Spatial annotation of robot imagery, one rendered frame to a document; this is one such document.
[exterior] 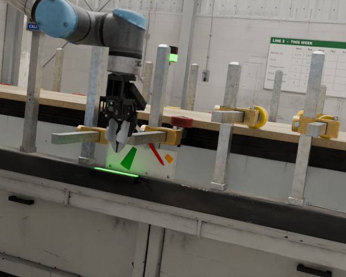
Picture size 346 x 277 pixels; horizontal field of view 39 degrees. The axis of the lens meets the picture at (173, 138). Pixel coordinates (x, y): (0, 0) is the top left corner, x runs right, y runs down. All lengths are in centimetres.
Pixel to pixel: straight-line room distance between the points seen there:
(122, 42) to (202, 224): 69
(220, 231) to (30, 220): 97
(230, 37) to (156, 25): 156
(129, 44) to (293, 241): 79
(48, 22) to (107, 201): 79
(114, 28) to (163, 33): 855
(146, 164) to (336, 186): 64
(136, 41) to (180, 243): 93
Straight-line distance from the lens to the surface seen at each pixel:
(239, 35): 925
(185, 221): 168
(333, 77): 877
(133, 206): 175
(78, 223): 215
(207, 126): 181
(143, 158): 167
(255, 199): 156
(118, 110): 129
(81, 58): 1082
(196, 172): 185
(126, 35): 130
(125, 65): 130
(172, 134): 163
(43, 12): 124
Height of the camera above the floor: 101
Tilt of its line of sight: 6 degrees down
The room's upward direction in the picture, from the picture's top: 7 degrees clockwise
